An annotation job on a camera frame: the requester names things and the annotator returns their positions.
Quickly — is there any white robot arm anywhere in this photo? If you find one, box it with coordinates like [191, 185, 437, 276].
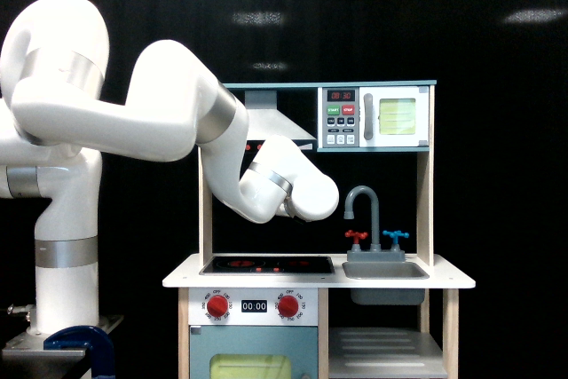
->
[1, 0, 339, 336]

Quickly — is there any grey faucet spout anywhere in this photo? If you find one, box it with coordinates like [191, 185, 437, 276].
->
[343, 185, 381, 252]

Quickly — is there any grey range hood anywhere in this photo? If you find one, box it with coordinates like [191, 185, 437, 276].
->
[245, 90, 317, 151]

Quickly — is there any black toy stovetop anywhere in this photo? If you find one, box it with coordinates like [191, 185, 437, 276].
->
[200, 255, 334, 275]

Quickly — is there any toy microwave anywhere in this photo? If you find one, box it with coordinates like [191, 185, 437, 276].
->
[318, 83, 434, 152]

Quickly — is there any grey sink basin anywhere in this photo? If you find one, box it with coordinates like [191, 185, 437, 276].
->
[343, 258, 429, 305]

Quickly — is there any right red stove knob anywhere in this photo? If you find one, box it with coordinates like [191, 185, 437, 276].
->
[277, 295, 300, 318]

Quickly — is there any red stove knob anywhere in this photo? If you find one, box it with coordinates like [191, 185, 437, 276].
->
[277, 295, 300, 318]
[206, 295, 229, 318]

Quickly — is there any black timer display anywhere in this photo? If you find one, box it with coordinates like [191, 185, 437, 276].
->
[241, 299, 267, 313]

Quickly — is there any left red stove knob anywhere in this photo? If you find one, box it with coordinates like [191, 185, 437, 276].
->
[206, 295, 229, 318]

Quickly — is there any teal oven door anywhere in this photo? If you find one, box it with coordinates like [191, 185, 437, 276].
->
[189, 325, 319, 378]

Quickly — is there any grey lower shelf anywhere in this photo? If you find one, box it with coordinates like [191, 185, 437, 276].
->
[329, 328, 447, 378]

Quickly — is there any black curtain backdrop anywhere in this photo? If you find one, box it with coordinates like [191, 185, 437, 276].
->
[1, 0, 567, 378]

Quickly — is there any blue c-clamp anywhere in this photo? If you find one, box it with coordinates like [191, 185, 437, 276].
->
[43, 326, 116, 379]

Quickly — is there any red faucet handle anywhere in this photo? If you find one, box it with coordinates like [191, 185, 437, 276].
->
[344, 230, 368, 252]

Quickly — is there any blue faucet handle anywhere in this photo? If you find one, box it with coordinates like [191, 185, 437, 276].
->
[383, 230, 409, 252]

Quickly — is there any wooden toy kitchen frame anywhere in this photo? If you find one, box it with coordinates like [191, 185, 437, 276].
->
[163, 80, 475, 378]

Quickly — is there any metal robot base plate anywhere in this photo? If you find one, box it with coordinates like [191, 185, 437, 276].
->
[2, 314, 124, 359]

